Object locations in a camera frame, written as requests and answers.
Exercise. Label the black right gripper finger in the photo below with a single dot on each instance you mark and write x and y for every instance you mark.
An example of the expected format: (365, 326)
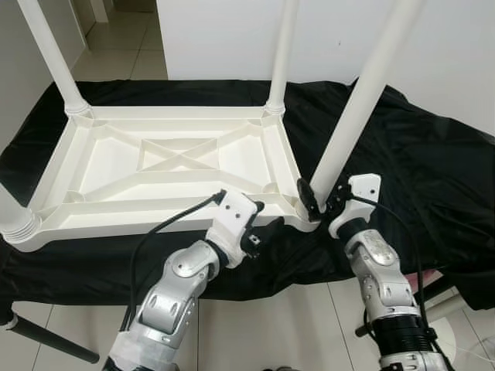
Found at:
(308, 199)

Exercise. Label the white plastic table leg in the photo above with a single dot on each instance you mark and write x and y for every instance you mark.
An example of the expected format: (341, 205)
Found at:
(17, 224)
(50, 58)
(367, 93)
(282, 54)

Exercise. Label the white plastic table top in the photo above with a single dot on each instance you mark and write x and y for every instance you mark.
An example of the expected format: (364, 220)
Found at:
(100, 166)

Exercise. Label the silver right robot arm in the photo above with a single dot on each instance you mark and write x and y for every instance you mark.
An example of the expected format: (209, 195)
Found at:
(383, 270)

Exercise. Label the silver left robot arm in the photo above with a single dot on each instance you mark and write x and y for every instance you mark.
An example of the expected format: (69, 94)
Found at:
(174, 286)

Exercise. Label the black cloth table cover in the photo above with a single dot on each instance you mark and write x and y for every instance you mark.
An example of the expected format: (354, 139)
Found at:
(433, 170)

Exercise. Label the pink object under table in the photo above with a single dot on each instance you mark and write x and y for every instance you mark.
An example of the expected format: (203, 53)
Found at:
(430, 276)

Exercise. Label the grey robot right foot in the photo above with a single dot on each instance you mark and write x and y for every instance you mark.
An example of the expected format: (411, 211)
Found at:
(280, 368)

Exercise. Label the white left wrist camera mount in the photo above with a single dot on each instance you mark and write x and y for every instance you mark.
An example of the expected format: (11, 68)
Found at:
(232, 216)

